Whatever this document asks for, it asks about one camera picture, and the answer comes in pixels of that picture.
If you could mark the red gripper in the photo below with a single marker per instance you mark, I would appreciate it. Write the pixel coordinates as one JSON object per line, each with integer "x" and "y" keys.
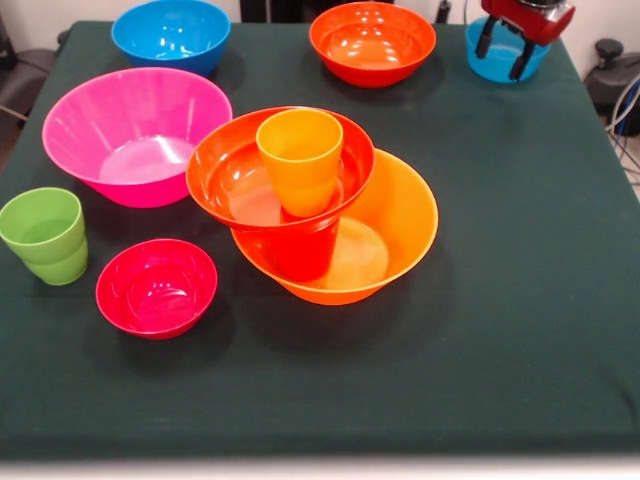
{"x": 530, "y": 20}

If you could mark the orange plastic cup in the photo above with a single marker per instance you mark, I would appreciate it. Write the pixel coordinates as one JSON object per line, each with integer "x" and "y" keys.
{"x": 300, "y": 165}

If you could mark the red-orange plastic cup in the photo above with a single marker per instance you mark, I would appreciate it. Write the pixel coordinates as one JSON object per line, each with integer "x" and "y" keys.
{"x": 305, "y": 255}

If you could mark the red-orange plastic bowl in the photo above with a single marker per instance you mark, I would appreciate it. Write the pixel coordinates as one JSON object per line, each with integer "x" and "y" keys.
{"x": 372, "y": 50}
{"x": 230, "y": 180}

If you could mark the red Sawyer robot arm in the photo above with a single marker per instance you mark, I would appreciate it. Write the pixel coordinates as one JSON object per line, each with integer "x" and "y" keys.
{"x": 540, "y": 3}

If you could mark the small translucent blue bowl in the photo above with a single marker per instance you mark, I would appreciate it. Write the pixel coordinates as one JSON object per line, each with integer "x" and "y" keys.
{"x": 500, "y": 62}

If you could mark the small black device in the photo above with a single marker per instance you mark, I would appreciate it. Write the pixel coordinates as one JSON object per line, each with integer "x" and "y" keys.
{"x": 443, "y": 11}

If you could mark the large orange bowl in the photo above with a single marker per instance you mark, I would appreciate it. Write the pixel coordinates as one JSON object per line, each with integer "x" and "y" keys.
{"x": 400, "y": 220}

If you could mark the dark green tablecloth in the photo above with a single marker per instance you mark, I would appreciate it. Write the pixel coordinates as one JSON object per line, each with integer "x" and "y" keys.
{"x": 500, "y": 300}

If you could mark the large blue bowl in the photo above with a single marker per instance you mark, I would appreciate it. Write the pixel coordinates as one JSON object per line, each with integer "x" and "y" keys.
{"x": 150, "y": 55}

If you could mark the large pink bowl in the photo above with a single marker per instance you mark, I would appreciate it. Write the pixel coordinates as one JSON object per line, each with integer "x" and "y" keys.
{"x": 125, "y": 150}

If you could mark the small crimson bowl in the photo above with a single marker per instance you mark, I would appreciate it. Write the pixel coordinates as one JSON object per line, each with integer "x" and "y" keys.
{"x": 155, "y": 295}

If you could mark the green plastic cup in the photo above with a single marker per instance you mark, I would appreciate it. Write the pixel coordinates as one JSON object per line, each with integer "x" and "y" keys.
{"x": 50, "y": 250}

